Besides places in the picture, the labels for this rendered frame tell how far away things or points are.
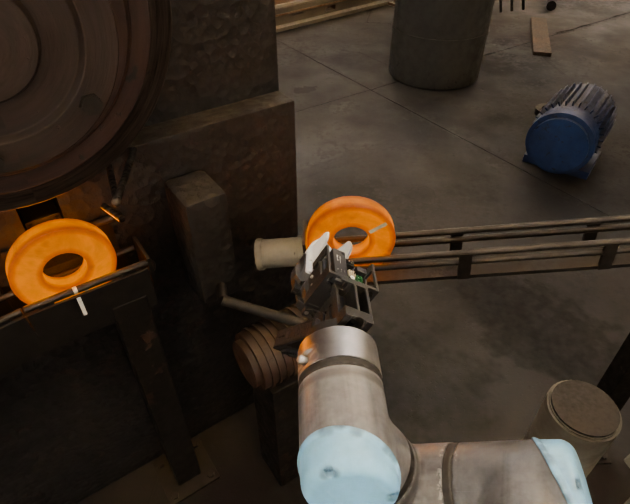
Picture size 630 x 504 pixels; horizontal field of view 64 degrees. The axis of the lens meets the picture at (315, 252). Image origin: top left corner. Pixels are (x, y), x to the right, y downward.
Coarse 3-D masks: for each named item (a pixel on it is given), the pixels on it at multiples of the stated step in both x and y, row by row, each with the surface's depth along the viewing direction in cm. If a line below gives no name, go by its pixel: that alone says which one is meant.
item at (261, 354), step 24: (288, 312) 101; (240, 336) 98; (264, 336) 96; (240, 360) 100; (264, 360) 94; (288, 360) 96; (264, 384) 96; (288, 384) 103; (264, 408) 111; (288, 408) 108; (264, 432) 120; (288, 432) 114; (264, 456) 130; (288, 456) 120; (288, 480) 127
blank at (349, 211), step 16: (320, 208) 88; (336, 208) 85; (352, 208) 85; (368, 208) 85; (384, 208) 88; (320, 224) 87; (336, 224) 87; (352, 224) 87; (368, 224) 87; (384, 224) 87; (368, 240) 91; (384, 240) 90; (352, 256) 92; (368, 256) 92
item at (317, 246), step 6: (324, 234) 69; (318, 240) 70; (324, 240) 68; (312, 246) 71; (318, 246) 69; (324, 246) 68; (306, 252) 70; (312, 252) 70; (318, 252) 68; (306, 258) 69; (312, 258) 69; (306, 264) 68; (312, 264) 68; (306, 270) 67; (312, 270) 67
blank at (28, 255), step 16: (48, 224) 76; (64, 224) 76; (80, 224) 78; (16, 240) 75; (32, 240) 74; (48, 240) 75; (64, 240) 77; (80, 240) 78; (96, 240) 80; (16, 256) 74; (32, 256) 75; (48, 256) 77; (96, 256) 81; (112, 256) 83; (16, 272) 75; (32, 272) 77; (80, 272) 83; (96, 272) 83; (16, 288) 76; (32, 288) 78; (48, 288) 80; (64, 288) 81
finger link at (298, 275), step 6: (300, 264) 69; (294, 270) 67; (300, 270) 67; (294, 276) 66; (300, 276) 66; (306, 276) 66; (294, 282) 65; (300, 282) 65; (294, 288) 64; (300, 288) 65; (300, 294) 65
